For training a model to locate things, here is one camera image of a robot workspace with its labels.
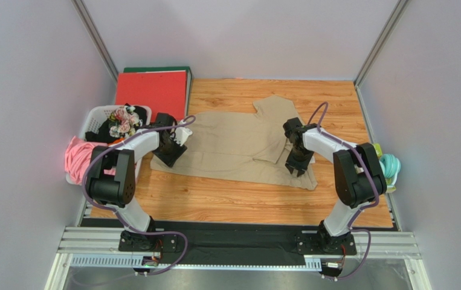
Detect beige t-shirt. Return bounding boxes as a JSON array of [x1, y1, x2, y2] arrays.
[[150, 95, 318, 190]]

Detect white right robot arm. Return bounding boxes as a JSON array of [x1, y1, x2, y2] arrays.
[[283, 118, 387, 253]]

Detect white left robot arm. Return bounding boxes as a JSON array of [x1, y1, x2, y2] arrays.
[[81, 113, 196, 251]]

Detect orange t-shirt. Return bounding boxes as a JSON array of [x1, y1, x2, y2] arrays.
[[108, 138, 125, 146]]

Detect black floral t-shirt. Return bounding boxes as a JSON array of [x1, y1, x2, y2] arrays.
[[85, 103, 147, 144]]

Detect green folder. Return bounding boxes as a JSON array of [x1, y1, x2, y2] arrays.
[[123, 66, 193, 123]]

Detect white laundry basket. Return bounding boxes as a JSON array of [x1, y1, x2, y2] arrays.
[[66, 105, 152, 185]]

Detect pink t-shirt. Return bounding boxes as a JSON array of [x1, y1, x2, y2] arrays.
[[64, 136, 107, 185]]

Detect teal cat-ear headphones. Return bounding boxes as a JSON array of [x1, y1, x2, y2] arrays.
[[379, 153, 402, 192]]

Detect green book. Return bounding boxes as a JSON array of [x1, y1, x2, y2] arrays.
[[372, 143, 397, 195]]

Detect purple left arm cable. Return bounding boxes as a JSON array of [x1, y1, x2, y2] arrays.
[[81, 115, 197, 276]]

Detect aluminium frame rail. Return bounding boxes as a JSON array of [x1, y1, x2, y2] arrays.
[[45, 219, 431, 289]]

